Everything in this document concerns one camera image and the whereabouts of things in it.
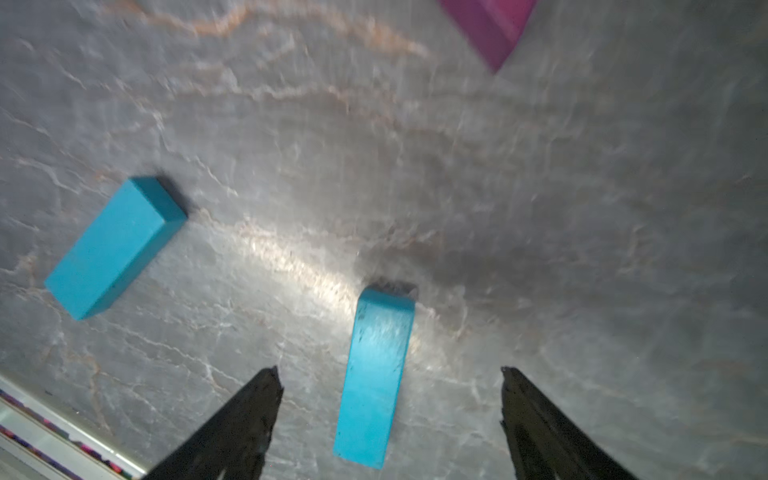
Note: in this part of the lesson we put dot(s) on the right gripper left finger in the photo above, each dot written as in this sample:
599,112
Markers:
233,443

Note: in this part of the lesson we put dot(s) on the purple block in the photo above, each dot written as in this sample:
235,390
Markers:
493,27

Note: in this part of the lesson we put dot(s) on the teal long block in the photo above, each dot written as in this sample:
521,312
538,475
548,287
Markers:
378,348
134,226

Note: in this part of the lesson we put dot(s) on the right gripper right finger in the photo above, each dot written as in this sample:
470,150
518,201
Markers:
543,442

